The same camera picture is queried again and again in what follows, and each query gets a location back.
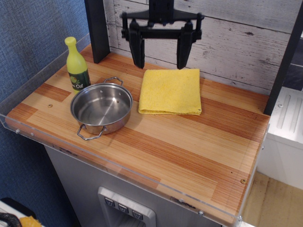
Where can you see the white toy sink unit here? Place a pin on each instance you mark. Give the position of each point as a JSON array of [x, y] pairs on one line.
[[281, 157]]

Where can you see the black right frame post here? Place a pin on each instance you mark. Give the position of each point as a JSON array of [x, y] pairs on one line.
[[285, 63]]

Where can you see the black left frame post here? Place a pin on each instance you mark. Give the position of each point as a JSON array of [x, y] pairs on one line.
[[97, 29]]

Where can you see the stainless steel pot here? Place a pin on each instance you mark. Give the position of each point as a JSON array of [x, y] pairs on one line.
[[102, 108]]

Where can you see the grey toy fridge cabinet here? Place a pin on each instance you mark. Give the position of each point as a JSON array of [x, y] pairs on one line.
[[113, 196]]

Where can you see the yellow cloth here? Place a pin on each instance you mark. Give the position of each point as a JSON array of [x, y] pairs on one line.
[[170, 92]]

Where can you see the black and yellow object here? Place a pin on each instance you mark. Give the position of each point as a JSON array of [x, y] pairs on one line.
[[14, 214]]

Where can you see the clear acrylic table guard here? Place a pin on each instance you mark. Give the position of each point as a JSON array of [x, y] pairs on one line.
[[185, 169]]

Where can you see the yellow olive oil bottle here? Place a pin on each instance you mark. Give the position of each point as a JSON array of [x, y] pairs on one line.
[[76, 66]]

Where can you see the black frame post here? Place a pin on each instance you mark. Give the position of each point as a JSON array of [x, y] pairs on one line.
[[97, 29], [285, 63]]

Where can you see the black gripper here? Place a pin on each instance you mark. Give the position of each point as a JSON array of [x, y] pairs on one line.
[[139, 24]]

